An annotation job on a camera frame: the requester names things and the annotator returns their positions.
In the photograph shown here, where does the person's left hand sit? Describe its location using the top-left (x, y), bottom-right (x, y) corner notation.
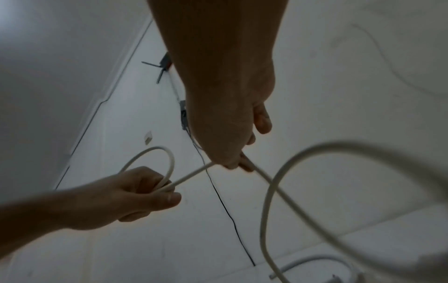
top-left (66, 166), bottom-right (183, 232)

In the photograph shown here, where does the person's right hand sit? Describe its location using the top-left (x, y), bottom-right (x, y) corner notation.
top-left (146, 0), bottom-right (291, 173)

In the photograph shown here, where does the thin white cable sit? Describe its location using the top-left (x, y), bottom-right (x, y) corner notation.
top-left (118, 140), bottom-right (448, 283)

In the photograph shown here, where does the person's left forearm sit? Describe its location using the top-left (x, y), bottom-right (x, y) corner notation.
top-left (0, 189), bottom-right (80, 260)

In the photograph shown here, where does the black router with antennas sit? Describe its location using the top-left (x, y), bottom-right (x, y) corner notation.
top-left (141, 52), bottom-right (175, 84)

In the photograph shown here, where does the thin black wall wire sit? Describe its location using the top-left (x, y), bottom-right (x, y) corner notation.
top-left (190, 130), bottom-right (257, 268)
top-left (53, 19), bottom-right (155, 192)

